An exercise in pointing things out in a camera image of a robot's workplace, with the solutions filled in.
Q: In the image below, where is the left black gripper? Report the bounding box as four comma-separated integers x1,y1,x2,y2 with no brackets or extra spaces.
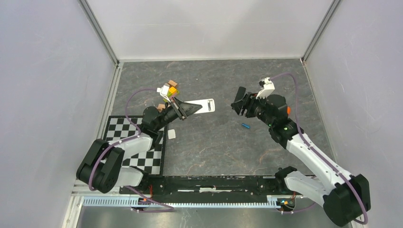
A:
155,96,202,131

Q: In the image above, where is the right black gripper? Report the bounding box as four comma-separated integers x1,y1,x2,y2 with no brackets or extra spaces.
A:
231,92,274,127

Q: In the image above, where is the white battery cover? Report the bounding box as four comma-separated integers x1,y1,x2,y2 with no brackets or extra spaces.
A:
167,129,176,140

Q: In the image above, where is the white remote control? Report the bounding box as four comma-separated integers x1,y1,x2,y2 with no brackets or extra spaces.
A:
186,98,215,114

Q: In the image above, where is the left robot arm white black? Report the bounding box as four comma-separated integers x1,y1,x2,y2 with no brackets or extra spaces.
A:
76,97,208,194

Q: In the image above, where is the green yellow block stack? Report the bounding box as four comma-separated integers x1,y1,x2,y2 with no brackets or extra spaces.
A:
168,86,179,97

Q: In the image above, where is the tan wooden block pair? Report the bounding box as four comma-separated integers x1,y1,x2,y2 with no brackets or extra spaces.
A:
167,80,178,88

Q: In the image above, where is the black white checkerboard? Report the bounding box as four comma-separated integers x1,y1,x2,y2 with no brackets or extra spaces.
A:
104,115,167,176

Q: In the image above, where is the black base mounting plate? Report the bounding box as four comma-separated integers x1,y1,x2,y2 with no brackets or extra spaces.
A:
134,175,299,204

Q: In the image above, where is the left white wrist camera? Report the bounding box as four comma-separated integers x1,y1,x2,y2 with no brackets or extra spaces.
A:
156,83,173,103

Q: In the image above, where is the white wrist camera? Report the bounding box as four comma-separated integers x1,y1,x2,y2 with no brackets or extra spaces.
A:
156,83,173,103
256,77,275,99

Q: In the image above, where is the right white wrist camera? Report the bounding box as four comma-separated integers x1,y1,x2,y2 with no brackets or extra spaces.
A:
256,77,275,99

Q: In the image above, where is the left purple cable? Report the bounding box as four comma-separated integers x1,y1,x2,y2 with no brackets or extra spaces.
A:
88,88,158,192

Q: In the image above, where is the aluminium slotted cable duct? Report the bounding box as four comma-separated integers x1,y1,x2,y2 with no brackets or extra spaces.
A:
82,196,284,209

